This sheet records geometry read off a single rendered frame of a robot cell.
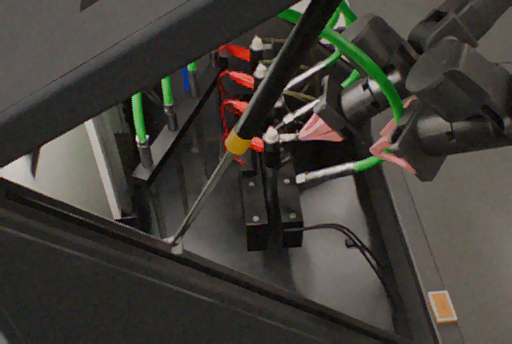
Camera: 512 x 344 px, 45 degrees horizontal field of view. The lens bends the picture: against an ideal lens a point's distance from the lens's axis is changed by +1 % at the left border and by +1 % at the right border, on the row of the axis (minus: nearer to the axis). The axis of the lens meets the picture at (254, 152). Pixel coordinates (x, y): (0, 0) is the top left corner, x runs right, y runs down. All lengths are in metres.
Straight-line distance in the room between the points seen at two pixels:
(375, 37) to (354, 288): 0.51
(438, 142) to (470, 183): 1.80
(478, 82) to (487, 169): 1.96
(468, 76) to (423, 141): 0.13
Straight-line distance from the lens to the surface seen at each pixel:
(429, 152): 0.74
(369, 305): 1.15
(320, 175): 0.87
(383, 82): 0.74
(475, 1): 0.88
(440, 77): 0.63
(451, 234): 2.34
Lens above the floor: 1.82
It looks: 47 degrees down
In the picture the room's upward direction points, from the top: 2 degrees counter-clockwise
